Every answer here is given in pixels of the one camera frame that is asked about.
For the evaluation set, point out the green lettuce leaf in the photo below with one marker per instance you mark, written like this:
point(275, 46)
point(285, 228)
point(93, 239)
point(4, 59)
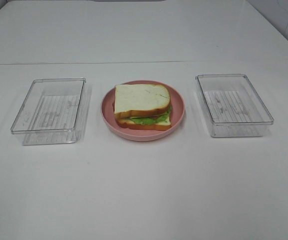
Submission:
point(162, 119)

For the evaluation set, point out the bread slice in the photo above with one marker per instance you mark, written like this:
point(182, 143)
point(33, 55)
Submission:
point(127, 123)
point(140, 100)

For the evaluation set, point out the yellow cheese slice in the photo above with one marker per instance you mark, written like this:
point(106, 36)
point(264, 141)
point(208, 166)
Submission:
point(140, 116)

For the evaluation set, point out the clear right plastic tray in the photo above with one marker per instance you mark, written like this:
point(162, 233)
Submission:
point(231, 106)

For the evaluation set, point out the clear plastic tray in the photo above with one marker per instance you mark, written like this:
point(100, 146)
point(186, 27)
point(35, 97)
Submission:
point(54, 111)
point(231, 106)

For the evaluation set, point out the clear left plastic tray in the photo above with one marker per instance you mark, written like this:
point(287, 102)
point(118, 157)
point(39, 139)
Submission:
point(54, 111)

